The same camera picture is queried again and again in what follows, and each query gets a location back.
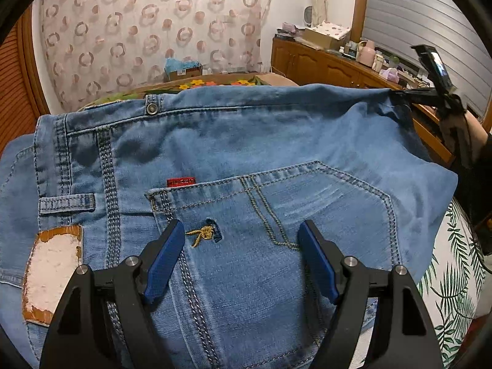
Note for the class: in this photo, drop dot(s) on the person's right hand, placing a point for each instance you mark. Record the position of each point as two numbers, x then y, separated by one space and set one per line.
452 132

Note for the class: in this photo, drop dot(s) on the cardboard box with dotted lid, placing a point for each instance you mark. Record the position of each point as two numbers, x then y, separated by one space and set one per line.
326 34

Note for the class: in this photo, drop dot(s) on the grey window blind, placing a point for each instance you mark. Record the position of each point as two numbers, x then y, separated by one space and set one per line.
415 15

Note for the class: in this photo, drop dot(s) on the floral blanket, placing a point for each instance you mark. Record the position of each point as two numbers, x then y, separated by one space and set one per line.
215 83

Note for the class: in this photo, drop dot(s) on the pink pouch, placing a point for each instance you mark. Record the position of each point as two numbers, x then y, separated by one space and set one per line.
289 28

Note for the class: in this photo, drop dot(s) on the circle-patterned sheer curtain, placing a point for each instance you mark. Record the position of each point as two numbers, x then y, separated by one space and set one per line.
146 27

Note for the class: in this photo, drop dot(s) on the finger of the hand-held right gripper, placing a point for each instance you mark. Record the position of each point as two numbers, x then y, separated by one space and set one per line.
419 96

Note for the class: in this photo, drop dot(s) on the small cardboard box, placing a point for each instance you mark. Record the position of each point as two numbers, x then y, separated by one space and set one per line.
190 73

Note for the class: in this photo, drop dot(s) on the pink tissue pack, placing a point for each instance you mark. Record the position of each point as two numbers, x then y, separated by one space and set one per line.
389 75

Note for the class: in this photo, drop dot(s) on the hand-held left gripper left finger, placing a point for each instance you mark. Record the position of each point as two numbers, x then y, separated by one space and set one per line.
163 265

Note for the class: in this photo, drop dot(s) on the wooden cabinet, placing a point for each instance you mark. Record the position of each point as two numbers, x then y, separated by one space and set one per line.
319 65

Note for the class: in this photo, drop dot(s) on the pink jug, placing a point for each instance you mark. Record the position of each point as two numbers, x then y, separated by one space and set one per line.
366 53

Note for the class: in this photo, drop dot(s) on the blue plastic bag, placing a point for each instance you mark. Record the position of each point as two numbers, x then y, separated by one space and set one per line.
180 64

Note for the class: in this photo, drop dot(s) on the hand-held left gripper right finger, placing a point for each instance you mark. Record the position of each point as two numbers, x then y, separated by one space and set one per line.
319 265

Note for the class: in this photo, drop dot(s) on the blue jeans with leather patch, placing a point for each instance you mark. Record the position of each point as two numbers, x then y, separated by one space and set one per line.
238 142

